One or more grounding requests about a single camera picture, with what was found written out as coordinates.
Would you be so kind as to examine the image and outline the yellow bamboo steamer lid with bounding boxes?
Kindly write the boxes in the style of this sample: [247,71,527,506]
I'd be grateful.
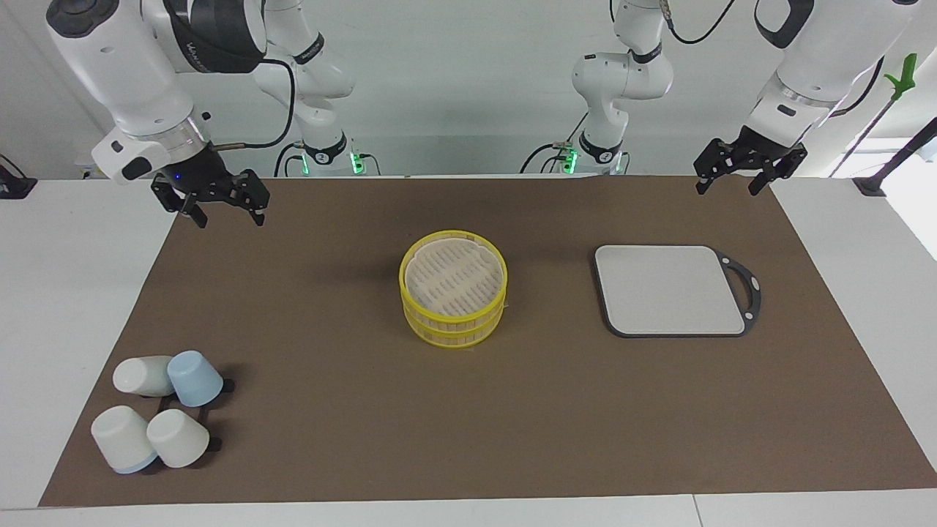
[399,230,509,318]

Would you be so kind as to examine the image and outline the yellow slatted steamer basket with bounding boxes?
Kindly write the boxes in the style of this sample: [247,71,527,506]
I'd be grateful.
[403,293,507,350]

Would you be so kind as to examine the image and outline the grey cutting board black rim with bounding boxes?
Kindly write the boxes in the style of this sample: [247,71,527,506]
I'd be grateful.
[591,244,762,339]

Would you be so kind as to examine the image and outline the light blue cup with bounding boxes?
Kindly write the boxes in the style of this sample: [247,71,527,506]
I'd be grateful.
[167,351,224,408]

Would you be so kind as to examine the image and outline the green clamp on rod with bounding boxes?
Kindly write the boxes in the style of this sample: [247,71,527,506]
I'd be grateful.
[829,53,919,179]

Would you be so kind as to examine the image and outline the white cup lying sideways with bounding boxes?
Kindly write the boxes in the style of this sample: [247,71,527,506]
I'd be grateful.
[112,356,176,398]

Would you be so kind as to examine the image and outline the plain white cup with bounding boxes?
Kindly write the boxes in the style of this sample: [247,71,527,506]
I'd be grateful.
[146,408,211,469]

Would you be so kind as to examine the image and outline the white cup with blue rim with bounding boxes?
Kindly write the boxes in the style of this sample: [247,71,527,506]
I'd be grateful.
[91,405,159,475]

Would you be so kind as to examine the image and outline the brown table mat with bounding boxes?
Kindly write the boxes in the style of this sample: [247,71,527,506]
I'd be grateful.
[38,174,937,507]

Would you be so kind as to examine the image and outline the black right base cable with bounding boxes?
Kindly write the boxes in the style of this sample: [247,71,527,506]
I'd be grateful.
[274,141,308,178]

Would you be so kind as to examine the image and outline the black base cable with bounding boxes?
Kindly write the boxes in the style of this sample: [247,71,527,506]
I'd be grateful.
[274,141,308,178]
[520,111,591,175]

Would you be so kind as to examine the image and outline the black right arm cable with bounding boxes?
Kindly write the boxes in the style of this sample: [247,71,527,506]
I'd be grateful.
[212,59,296,152]

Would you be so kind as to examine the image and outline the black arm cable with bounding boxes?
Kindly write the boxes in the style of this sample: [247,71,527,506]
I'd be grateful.
[212,59,296,152]
[661,0,885,118]

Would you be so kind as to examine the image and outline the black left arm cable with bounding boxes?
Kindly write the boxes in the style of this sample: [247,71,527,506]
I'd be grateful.
[661,0,885,118]

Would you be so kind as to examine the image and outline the black camera stand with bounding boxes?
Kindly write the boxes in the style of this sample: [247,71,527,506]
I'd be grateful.
[853,117,937,198]

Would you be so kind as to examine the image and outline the black left base cable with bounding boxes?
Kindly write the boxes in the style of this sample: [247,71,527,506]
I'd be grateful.
[520,111,591,175]

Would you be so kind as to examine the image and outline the black clamp mount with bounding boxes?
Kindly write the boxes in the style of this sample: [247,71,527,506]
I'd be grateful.
[0,154,37,200]

